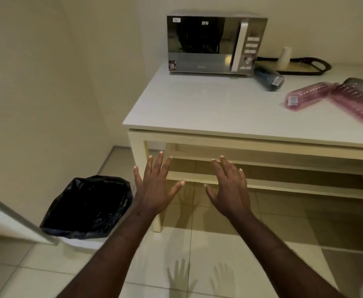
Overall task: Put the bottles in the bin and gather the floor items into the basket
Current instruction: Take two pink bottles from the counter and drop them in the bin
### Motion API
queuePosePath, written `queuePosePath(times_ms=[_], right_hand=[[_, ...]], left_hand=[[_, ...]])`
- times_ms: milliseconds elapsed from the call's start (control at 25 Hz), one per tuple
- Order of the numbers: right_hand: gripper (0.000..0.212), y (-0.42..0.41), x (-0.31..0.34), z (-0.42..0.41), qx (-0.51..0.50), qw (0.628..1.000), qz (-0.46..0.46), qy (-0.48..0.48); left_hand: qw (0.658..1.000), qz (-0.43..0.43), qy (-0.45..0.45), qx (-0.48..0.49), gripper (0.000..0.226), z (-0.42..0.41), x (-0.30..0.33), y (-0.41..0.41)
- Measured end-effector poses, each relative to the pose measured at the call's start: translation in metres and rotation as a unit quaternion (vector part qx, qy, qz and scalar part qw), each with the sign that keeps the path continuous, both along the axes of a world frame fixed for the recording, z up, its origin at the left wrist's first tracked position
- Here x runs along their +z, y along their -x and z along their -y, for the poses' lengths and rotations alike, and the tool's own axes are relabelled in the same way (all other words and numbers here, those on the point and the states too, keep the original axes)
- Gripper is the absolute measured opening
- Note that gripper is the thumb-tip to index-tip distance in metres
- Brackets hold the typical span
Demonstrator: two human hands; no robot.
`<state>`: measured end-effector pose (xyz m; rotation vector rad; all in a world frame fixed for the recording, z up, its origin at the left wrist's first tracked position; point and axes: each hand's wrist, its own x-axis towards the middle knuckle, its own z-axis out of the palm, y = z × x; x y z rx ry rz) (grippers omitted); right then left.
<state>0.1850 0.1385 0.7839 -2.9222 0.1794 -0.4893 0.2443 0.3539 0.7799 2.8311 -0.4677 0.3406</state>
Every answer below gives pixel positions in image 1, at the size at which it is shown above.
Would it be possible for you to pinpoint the person's right hand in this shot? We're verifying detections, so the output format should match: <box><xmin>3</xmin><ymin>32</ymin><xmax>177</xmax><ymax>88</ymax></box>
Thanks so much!
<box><xmin>203</xmin><ymin>155</ymin><xmax>253</xmax><ymax>221</ymax></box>

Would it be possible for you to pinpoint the person's left hand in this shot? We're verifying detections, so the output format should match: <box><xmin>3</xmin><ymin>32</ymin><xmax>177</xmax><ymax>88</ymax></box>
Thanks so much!
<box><xmin>133</xmin><ymin>150</ymin><xmax>186</xmax><ymax>216</ymax></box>

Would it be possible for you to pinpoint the pink bottle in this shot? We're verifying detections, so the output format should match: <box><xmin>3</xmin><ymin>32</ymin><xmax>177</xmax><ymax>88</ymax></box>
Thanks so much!
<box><xmin>327</xmin><ymin>83</ymin><xmax>363</xmax><ymax>127</ymax></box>
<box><xmin>285</xmin><ymin>82</ymin><xmax>340</xmax><ymax>112</ymax></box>

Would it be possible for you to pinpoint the person's right forearm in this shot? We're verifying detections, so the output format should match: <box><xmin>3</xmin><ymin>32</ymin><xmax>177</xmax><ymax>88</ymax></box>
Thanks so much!
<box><xmin>229</xmin><ymin>212</ymin><xmax>347</xmax><ymax>298</ymax></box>

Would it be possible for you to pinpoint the person's left forearm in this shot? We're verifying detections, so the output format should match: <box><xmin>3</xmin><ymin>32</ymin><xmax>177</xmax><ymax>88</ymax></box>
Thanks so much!
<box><xmin>55</xmin><ymin>209</ymin><xmax>157</xmax><ymax>298</ymax></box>

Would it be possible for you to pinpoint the white wooden table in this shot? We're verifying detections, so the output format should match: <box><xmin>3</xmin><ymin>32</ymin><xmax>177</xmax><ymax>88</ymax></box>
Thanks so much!
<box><xmin>122</xmin><ymin>60</ymin><xmax>363</xmax><ymax>233</ymax></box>

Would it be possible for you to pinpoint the white partition panel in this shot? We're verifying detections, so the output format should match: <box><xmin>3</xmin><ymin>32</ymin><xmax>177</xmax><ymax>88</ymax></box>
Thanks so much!
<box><xmin>0</xmin><ymin>188</ymin><xmax>60</xmax><ymax>246</ymax></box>

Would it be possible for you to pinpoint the black wooden serving tray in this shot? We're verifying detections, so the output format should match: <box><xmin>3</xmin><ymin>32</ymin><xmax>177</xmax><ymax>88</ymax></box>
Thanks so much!
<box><xmin>256</xmin><ymin>56</ymin><xmax>333</xmax><ymax>76</ymax></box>

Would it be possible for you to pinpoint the stack of white paper cups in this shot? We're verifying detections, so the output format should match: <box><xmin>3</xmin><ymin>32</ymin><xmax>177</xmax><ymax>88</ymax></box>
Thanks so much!
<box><xmin>277</xmin><ymin>46</ymin><xmax>293</xmax><ymax>70</ymax></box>

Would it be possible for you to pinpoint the silver microwave oven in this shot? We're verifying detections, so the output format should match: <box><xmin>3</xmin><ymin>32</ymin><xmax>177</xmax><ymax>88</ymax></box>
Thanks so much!
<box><xmin>166</xmin><ymin>15</ymin><xmax>268</xmax><ymax>75</ymax></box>

